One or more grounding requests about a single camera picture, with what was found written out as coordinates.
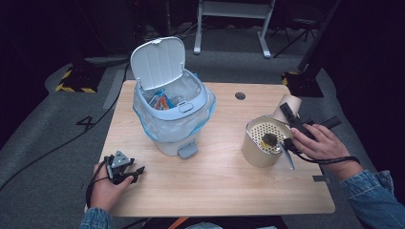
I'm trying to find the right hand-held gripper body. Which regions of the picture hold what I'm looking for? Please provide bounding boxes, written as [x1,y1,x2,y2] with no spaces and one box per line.
[278,115,342,171]

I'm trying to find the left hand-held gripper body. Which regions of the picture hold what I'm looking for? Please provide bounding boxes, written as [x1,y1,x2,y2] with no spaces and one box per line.
[104,150,137,185]

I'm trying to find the yellow-brown food scraps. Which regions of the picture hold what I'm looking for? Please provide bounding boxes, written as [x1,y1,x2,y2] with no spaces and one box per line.
[259,133,279,151]

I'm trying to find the beige canister with perforated strainer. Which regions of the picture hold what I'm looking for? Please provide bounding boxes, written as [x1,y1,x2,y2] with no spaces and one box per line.
[241,114,295,169]

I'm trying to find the white pedal trash bin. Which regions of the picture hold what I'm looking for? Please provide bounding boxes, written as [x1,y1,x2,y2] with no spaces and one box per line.
[130,36,217,160]

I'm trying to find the person's right hand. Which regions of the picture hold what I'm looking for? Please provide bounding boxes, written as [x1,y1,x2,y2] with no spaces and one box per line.
[289,123,352,174]

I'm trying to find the person's left hand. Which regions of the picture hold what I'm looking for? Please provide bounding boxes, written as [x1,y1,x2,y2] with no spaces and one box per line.
[90,163,135,213]

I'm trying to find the black stand base hazard tape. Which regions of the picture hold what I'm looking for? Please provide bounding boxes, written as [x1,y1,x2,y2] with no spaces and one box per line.
[281,71,325,98]
[54,65,106,94]

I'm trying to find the clear blue-edged bin liner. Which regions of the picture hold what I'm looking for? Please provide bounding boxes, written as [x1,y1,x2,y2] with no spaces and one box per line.
[133,73,218,143]

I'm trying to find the black tripod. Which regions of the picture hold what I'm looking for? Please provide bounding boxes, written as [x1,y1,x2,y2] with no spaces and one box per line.
[271,17,319,59]

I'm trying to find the black slanted stand pole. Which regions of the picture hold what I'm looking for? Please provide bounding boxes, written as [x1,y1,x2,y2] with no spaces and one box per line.
[295,0,343,73]

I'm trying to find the black left gripper wrist strap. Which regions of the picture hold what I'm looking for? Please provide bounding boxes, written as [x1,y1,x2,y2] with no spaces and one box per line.
[85,156,113,209]

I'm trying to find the black gripper wrist strap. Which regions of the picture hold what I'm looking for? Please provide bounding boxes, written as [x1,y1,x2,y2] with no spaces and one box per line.
[85,156,113,209]
[294,151,362,166]

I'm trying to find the black right gripper wrist strap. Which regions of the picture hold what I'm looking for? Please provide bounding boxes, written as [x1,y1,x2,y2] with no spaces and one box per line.
[294,151,362,166]

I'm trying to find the black floor cable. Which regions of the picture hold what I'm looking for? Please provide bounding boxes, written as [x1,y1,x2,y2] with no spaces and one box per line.
[0,47,144,193]

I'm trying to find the orange strap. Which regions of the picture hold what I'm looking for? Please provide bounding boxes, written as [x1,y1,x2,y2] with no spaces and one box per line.
[167,217,189,229]

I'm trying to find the grey floor cable cover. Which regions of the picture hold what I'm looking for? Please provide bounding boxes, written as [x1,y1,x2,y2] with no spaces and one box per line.
[102,69,126,110]

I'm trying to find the white metal desk frame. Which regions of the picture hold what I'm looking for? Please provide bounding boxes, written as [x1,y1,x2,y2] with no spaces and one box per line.
[193,0,277,59]

